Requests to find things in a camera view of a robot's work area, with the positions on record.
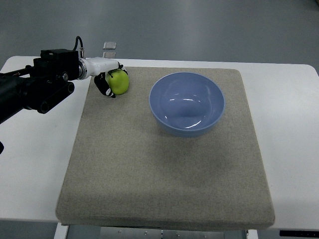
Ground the grey fabric mat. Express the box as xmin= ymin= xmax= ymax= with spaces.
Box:
xmin=56 ymin=67 xmax=275 ymax=231

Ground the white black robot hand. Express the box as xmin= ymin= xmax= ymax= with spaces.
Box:
xmin=77 ymin=57 xmax=128 ymax=98

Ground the green pear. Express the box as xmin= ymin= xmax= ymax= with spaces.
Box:
xmin=106 ymin=70 xmax=129 ymax=95

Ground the white table frame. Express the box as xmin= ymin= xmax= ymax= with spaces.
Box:
xmin=54 ymin=223 xmax=258 ymax=239

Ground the lower metal floor plate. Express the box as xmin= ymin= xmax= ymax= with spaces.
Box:
xmin=103 ymin=51 xmax=116 ymax=59

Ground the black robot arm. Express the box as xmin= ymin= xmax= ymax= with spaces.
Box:
xmin=0 ymin=36 xmax=84 ymax=122

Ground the blue bowl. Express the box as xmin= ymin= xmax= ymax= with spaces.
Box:
xmin=149 ymin=72 xmax=226 ymax=137

